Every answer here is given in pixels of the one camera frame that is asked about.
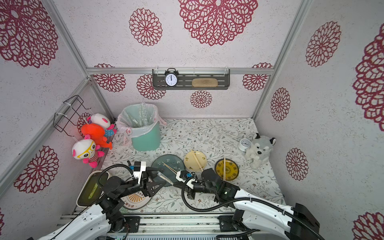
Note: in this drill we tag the dark green glass plate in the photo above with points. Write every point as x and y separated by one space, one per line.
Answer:
171 160

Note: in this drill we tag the grey husky plush dog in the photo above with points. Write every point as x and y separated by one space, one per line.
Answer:
259 152

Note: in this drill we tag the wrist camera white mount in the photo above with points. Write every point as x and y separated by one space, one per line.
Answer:
183 175
138 168

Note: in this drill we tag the white orange patterned plate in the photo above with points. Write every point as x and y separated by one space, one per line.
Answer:
135 201

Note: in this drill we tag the yellow patterned plate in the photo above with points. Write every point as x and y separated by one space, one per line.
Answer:
232 169

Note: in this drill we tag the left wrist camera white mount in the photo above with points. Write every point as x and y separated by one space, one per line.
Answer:
138 168

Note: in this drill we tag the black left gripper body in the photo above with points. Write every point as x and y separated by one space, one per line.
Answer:
139 187

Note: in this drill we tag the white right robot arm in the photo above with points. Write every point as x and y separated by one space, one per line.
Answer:
251 212

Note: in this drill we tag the black wire wall basket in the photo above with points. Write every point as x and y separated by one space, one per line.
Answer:
72 119

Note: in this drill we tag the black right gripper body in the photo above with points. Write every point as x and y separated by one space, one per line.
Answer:
190 184

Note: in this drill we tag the grey wall shelf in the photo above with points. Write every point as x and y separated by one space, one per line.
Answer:
185 79

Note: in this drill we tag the wooden brush on shelf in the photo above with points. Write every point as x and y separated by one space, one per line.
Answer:
205 83

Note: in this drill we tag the white pink plush doll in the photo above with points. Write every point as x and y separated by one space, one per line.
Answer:
104 122

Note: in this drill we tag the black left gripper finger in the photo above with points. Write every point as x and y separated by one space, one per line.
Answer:
154 187
153 172

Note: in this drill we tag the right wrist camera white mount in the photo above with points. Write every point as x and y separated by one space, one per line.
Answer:
183 175

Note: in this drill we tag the white plush doll yellow glasses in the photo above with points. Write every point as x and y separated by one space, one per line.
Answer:
88 151

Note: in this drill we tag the red orange plush toy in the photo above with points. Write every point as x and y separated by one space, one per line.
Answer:
97 134

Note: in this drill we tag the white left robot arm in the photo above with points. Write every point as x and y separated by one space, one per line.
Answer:
104 214

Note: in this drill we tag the green trash bin with bag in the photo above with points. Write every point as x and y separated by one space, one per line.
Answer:
139 124

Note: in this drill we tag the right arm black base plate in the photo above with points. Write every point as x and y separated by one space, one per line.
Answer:
227 224

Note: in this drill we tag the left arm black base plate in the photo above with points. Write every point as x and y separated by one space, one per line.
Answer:
130 224

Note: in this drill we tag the black alarm clock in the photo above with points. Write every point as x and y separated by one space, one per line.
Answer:
171 77

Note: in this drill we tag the small white round timer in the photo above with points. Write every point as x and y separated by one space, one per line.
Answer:
244 144

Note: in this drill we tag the cream round plate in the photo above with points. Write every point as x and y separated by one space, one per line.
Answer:
191 164

